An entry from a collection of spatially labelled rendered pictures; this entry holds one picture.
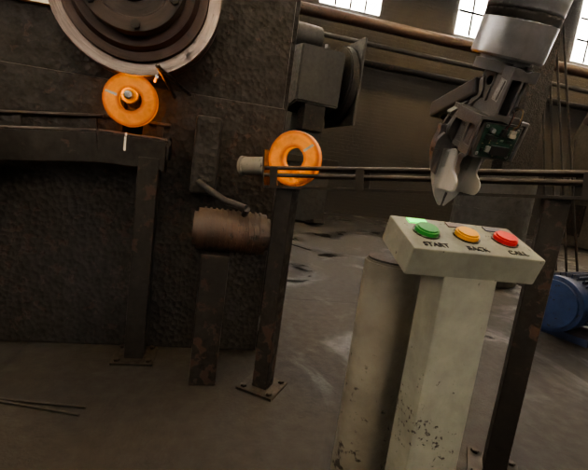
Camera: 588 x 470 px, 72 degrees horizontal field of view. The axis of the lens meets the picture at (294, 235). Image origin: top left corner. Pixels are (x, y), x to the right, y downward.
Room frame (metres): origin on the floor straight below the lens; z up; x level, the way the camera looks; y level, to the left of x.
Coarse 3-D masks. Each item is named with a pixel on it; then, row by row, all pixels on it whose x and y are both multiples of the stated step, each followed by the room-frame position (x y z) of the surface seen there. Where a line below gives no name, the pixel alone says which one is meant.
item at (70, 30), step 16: (48, 0) 1.17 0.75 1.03; (64, 16) 1.18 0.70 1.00; (208, 16) 1.26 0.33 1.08; (64, 32) 1.18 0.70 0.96; (208, 32) 1.26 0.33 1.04; (80, 48) 1.19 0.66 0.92; (96, 48) 1.20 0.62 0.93; (192, 48) 1.25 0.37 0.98; (112, 64) 1.21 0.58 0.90; (128, 64) 1.22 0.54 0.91; (144, 64) 1.23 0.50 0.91; (160, 64) 1.24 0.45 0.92; (176, 64) 1.25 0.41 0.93
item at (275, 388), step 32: (288, 192) 1.15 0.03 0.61; (288, 224) 1.15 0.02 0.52; (544, 224) 0.91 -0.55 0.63; (288, 256) 1.18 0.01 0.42; (544, 256) 0.90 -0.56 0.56; (544, 288) 0.90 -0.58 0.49; (256, 352) 1.16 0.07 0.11; (512, 352) 0.91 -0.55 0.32; (256, 384) 1.16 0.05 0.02; (512, 384) 0.91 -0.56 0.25; (512, 416) 0.90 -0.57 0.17
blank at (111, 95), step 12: (108, 84) 1.22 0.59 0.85; (120, 84) 1.23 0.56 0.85; (132, 84) 1.24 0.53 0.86; (144, 84) 1.24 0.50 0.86; (108, 96) 1.22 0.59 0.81; (120, 96) 1.25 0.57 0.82; (144, 96) 1.24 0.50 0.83; (156, 96) 1.25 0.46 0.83; (108, 108) 1.22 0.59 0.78; (120, 108) 1.23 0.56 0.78; (144, 108) 1.24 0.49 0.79; (156, 108) 1.25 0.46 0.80; (120, 120) 1.23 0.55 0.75; (132, 120) 1.24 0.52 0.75; (144, 120) 1.25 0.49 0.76
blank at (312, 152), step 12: (288, 132) 1.17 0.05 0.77; (300, 132) 1.15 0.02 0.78; (276, 144) 1.18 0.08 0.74; (288, 144) 1.16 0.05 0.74; (300, 144) 1.15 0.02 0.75; (312, 144) 1.14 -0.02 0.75; (276, 156) 1.18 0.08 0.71; (312, 156) 1.13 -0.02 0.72; (288, 180) 1.16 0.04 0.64; (300, 180) 1.15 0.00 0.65
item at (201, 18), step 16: (64, 0) 1.16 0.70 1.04; (80, 0) 1.15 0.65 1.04; (192, 0) 1.22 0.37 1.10; (208, 0) 1.24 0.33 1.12; (80, 16) 1.16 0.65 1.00; (192, 16) 1.22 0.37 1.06; (80, 32) 1.17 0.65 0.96; (96, 32) 1.17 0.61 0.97; (112, 32) 1.17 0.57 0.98; (176, 32) 1.21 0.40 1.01; (192, 32) 1.24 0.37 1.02; (112, 48) 1.19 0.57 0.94; (128, 48) 1.19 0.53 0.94; (144, 48) 1.20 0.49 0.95; (160, 48) 1.22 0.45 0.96; (176, 48) 1.23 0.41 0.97
